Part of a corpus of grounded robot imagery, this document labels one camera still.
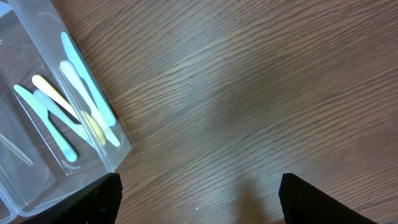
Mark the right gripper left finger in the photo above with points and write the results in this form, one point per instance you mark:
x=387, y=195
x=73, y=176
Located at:
x=97, y=203

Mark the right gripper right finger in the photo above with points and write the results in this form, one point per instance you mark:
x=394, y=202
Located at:
x=303, y=203

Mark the yellow plastic knife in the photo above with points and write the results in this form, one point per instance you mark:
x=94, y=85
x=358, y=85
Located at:
x=42, y=84

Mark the white plastic knife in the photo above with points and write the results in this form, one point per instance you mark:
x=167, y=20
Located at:
x=77, y=61

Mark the pale blue knife bottom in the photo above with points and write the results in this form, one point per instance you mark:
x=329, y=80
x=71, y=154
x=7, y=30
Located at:
x=49, y=104

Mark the cream plastic knife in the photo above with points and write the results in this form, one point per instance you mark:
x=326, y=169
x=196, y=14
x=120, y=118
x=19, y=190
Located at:
x=72, y=76

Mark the light blue knife top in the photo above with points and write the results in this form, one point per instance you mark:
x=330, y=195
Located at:
x=43, y=114

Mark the left clear plastic container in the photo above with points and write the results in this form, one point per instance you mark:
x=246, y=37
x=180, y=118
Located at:
x=24, y=189

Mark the clear plastic container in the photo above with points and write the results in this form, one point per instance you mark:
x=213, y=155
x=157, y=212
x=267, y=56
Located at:
x=30, y=45
x=24, y=189

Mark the right clear plastic container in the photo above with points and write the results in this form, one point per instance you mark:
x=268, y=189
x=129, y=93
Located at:
x=30, y=45

